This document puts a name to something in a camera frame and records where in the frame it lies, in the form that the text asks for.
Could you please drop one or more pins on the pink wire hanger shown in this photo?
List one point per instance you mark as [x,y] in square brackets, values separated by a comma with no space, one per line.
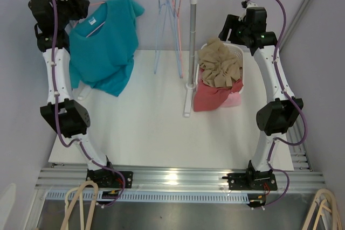
[177,7]

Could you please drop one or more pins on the white perforated plastic basket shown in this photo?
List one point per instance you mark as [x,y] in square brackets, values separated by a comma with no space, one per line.
[234,50]

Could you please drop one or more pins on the coral red t-shirt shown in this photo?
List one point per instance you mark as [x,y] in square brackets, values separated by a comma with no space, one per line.
[211,98]

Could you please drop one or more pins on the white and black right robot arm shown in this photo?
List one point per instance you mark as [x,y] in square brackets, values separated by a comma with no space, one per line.
[282,108]

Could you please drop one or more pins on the pink t-shirt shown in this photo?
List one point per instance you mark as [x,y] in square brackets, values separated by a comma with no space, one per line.
[233,99]

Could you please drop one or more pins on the teal t-shirt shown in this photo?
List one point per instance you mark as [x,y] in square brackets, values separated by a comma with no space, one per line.
[102,47]

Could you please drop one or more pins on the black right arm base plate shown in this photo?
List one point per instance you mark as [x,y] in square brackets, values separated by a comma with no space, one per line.
[251,181]

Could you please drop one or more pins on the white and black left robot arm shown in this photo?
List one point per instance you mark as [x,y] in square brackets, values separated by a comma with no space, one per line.
[69,119]

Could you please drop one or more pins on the beige wooden hangers right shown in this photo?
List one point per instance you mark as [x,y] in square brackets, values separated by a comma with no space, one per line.
[323,212]

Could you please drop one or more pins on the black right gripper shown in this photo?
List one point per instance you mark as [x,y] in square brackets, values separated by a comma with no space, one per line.
[230,21]

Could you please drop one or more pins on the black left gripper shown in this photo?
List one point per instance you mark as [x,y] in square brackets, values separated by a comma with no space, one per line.
[78,7]

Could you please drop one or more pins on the light blue wire hanger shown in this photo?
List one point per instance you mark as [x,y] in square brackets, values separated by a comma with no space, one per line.
[160,27]
[173,7]

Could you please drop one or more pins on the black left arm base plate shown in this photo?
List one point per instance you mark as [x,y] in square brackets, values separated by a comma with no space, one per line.
[107,179]

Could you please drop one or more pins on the tan t-shirt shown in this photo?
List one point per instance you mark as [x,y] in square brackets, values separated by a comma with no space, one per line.
[220,68]

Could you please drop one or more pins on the white slotted cable duct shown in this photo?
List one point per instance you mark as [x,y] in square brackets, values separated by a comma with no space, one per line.
[158,197]

